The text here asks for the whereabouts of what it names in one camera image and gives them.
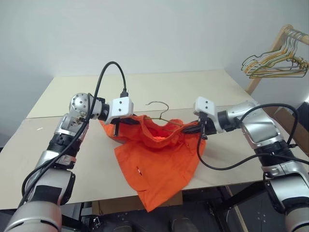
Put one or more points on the black metal table frame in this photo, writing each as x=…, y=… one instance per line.
x=241, y=194

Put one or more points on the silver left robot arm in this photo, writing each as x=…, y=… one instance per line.
x=50, y=169

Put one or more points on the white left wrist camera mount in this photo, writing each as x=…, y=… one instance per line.
x=120, y=107

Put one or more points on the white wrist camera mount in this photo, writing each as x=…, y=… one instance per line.
x=120, y=107
x=205, y=106

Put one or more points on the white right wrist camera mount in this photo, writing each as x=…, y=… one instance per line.
x=205, y=106

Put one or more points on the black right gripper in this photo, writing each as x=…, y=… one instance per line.
x=210, y=125

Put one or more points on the wooden clothes rack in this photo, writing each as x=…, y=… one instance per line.
x=275, y=46

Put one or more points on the orange shirt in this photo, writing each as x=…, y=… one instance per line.
x=159, y=164

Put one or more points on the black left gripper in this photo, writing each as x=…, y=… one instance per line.
x=123, y=120

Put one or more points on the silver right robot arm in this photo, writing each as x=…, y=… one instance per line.
x=270, y=135

